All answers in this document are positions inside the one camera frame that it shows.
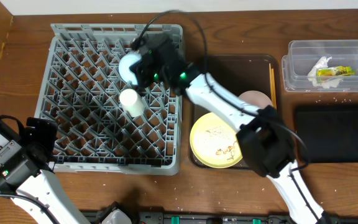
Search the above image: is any light blue bowl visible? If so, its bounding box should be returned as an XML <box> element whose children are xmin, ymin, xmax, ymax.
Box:
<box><xmin>118</xmin><ymin>52</ymin><xmax>141</xmax><ymax>86</ymax></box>

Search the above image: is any white plastic cup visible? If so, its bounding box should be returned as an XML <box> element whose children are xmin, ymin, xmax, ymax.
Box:
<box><xmin>119</xmin><ymin>88</ymin><xmax>145</xmax><ymax>118</ymax></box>

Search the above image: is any white tissue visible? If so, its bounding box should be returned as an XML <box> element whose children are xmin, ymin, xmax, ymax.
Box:
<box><xmin>307</xmin><ymin>57</ymin><xmax>342</xmax><ymax>89</ymax></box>

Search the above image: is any yellow pandan cake wrapper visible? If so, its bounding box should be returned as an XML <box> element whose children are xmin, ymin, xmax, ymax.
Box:
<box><xmin>316</xmin><ymin>66</ymin><xmax>356</xmax><ymax>77</ymax></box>

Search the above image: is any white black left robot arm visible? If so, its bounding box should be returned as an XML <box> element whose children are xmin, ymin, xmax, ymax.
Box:
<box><xmin>0</xmin><ymin>115</ymin><xmax>89</xmax><ymax>223</ymax></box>

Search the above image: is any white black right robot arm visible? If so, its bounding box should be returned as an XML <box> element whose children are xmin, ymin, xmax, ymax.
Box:
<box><xmin>128</xmin><ymin>33</ymin><xmax>330</xmax><ymax>224</ymax></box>

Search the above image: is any clear plastic waste bin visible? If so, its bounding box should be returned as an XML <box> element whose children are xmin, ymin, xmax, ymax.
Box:
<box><xmin>282</xmin><ymin>40</ymin><xmax>358</xmax><ymax>92</ymax></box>

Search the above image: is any black waste bin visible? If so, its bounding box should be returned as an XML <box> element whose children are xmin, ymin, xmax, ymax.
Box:
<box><xmin>294</xmin><ymin>104</ymin><xmax>358</xmax><ymax>163</ymax></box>

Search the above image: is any dark brown serving tray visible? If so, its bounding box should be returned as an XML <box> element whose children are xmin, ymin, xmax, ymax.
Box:
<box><xmin>188</xmin><ymin>54</ymin><xmax>281</xmax><ymax>170</ymax></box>

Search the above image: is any grey plastic dish rack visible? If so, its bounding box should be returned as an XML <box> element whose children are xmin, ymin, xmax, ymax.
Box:
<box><xmin>35</xmin><ymin>24</ymin><xmax>184</xmax><ymax>175</ymax></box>

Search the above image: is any yellow plate with crumbs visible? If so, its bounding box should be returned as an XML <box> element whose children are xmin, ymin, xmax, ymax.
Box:
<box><xmin>190</xmin><ymin>113</ymin><xmax>242</xmax><ymax>169</ymax></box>

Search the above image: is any pink bowl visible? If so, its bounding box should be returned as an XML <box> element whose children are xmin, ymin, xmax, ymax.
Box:
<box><xmin>239</xmin><ymin>90</ymin><xmax>273</xmax><ymax>109</ymax></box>

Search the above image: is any wooden chopstick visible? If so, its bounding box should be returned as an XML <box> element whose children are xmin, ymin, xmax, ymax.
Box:
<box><xmin>270</xmin><ymin>68</ymin><xmax>277</xmax><ymax>109</ymax></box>
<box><xmin>269</xmin><ymin>63</ymin><xmax>277</xmax><ymax>108</ymax></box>

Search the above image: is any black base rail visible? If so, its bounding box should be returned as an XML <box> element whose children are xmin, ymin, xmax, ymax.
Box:
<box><xmin>82</xmin><ymin>201</ymin><xmax>358</xmax><ymax>224</ymax></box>

